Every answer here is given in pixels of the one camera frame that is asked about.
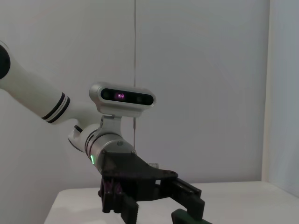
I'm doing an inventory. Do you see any green glasses case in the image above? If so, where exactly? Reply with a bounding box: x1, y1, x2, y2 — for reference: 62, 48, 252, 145
171, 209, 213, 224

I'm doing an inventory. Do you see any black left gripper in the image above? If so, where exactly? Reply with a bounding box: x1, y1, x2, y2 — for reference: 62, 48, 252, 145
97, 150, 206, 224

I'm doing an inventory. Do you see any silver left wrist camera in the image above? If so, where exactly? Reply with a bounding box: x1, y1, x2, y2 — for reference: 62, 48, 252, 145
88, 81, 157, 117

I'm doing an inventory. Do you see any silver left camera bracket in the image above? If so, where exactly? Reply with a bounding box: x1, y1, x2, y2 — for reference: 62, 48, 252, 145
98, 113, 123, 137

